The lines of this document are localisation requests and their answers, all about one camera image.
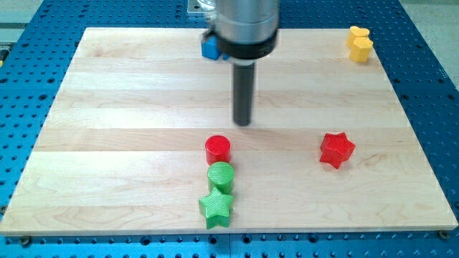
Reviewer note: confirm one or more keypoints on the red star block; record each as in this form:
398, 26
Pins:
336, 149

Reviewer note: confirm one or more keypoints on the red cylinder block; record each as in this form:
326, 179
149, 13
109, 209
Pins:
217, 148

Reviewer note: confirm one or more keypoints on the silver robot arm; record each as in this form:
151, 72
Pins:
244, 30

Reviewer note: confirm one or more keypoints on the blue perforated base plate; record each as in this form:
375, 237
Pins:
37, 64

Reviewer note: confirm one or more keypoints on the yellow hexagon block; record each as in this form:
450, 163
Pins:
360, 49

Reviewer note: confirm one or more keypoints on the green star block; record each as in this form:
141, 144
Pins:
216, 208

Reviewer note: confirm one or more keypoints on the green cylinder block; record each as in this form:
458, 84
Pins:
221, 175

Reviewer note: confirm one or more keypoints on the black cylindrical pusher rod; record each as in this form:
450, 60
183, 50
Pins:
243, 81

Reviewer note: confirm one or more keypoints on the wooden board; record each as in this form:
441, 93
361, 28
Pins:
122, 149

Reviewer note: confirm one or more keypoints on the yellow heart block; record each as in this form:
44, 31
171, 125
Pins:
356, 32

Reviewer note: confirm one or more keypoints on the blue block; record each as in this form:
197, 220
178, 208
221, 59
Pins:
210, 50

